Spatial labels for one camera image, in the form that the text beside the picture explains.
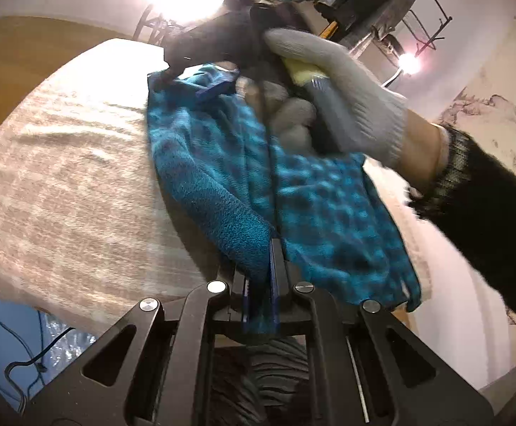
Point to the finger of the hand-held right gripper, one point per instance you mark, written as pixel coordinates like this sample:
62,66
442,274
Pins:
172,70
215,89

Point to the blue plaid fleece garment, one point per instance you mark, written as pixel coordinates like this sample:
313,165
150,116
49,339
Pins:
329,213

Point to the person's right hand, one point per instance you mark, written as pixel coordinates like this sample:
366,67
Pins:
364,97

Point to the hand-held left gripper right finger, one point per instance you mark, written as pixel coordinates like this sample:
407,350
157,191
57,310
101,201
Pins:
275,284

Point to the dark hanging clothes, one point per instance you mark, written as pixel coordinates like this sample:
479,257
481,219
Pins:
342,11

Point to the person's right forearm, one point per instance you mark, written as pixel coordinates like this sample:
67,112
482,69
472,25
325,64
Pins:
488,213

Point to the person's striped pants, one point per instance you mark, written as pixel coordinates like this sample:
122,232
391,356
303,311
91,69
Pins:
262,377

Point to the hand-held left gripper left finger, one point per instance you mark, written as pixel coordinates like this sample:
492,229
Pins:
246,301

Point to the white clip lamp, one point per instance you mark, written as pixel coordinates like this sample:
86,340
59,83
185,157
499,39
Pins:
409,63

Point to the grey knit hanging garment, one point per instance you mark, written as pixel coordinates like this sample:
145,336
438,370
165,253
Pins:
393,4

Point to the blue plastic sheet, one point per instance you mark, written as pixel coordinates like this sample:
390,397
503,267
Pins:
0,310

